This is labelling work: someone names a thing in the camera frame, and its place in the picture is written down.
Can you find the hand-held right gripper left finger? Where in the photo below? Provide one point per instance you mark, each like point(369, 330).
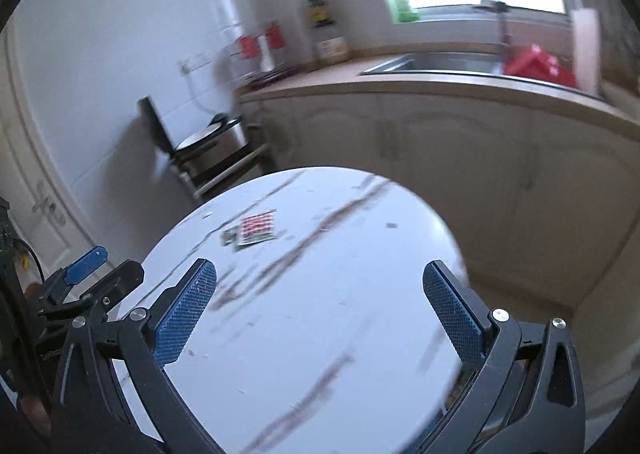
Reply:
point(185, 314)

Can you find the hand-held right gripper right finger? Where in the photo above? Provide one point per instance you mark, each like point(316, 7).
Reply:
point(455, 314)

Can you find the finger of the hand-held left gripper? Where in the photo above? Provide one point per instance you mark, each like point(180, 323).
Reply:
point(85, 264)
point(120, 279)

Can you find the small green wrapper scrap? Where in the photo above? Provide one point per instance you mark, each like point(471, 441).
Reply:
point(230, 237)

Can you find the red white packet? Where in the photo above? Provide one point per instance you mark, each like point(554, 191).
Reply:
point(257, 228)

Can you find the white door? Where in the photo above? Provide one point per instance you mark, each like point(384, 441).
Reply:
point(45, 174)

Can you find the cream kitchen counter cabinet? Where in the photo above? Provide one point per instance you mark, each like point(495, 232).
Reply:
point(450, 144)

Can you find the steel sink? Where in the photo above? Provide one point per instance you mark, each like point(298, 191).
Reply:
point(440, 63)

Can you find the red plastic bag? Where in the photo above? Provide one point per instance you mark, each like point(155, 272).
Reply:
point(537, 65)

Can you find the red cup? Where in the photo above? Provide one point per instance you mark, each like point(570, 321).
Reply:
point(273, 38)
point(247, 47)

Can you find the glass jar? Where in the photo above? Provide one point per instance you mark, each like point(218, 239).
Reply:
point(332, 48)

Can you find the yellow label can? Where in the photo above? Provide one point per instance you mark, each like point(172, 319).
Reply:
point(318, 12)

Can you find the white wall socket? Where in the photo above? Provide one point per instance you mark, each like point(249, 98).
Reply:
point(194, 63)

